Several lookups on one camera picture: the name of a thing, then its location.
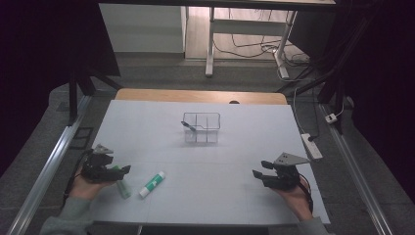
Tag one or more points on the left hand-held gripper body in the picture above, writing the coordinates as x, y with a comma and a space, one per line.
96, 169

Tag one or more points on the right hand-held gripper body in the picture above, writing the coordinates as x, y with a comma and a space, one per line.
284, 179

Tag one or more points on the green and white glue stick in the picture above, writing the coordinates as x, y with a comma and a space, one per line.
152, 184

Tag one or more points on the clear plastic organizer box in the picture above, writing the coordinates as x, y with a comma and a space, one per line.
205, 135

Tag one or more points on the blue pen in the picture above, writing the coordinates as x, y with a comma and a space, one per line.
188, 126

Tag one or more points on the person's left hand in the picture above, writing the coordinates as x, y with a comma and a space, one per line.
83, 189

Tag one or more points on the person's right hand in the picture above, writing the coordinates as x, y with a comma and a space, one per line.
300, 200

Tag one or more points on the white power strip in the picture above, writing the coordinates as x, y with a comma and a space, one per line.
312, 147

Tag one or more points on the white table cover sheet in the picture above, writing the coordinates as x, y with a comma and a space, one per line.
202, 163

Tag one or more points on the black metal stand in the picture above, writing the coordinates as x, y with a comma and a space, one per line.
73, 98
329, 89

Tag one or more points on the small white adapter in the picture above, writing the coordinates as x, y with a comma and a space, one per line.
331, 118

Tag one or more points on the wooden table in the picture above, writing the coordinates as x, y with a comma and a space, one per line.
195, 95

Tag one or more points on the black curtain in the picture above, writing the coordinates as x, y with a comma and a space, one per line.
32, 65
385, 81

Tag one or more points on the white-framed desk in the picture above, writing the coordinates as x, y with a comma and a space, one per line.
244, 26

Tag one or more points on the aluminium floor rail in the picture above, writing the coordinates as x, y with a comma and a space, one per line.
49, 169
355, 169

